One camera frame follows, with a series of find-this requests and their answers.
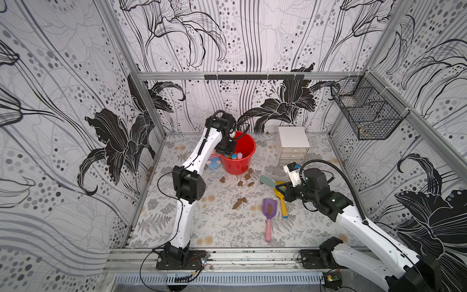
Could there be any green cleaning brush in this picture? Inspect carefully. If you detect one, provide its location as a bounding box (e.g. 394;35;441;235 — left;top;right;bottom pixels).
260;175;277;188

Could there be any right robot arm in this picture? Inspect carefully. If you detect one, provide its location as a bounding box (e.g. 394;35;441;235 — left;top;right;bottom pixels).
276;163;442;292

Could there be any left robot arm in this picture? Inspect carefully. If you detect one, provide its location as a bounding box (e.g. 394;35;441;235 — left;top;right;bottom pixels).
164;110;237;262

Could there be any red plastic bucket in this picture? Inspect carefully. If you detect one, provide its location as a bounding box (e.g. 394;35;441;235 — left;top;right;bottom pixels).
220;134;257;175

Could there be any yellow trowel right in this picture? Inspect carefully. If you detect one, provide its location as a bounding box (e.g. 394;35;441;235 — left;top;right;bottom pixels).
279;200;288;219

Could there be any plush doll toy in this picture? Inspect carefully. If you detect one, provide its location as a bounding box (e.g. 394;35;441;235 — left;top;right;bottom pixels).
206;152;222;170

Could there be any white mini drawer cabinet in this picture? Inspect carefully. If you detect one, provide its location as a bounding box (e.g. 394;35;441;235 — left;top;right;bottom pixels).
276;127;310;164

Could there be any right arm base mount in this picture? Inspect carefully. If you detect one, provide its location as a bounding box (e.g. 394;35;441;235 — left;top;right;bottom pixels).
296;249;347;270

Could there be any black wire wall basket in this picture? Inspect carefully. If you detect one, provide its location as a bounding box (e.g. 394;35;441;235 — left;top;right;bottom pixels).
330;73;410;141

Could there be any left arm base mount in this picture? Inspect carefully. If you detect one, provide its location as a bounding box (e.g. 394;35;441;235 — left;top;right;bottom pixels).
156;249;208;271

